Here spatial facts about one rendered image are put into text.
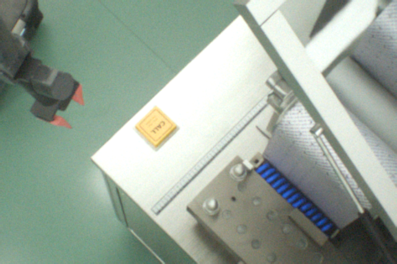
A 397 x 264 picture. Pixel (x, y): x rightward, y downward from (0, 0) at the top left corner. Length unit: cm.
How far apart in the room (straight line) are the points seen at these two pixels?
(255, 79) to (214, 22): 104
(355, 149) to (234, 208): 83
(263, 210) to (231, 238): 9
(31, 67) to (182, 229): 54
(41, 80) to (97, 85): 133
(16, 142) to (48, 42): 38
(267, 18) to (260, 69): 112
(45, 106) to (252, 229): 51
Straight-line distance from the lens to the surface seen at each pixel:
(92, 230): 284
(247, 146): 197
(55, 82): 163
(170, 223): 192
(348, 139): 99
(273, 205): 181
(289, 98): 160
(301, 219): 180
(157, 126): 194
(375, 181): 103
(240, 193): 181
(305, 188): 178
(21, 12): 282
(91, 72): 297
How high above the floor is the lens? 280
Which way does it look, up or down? 75 degrees down
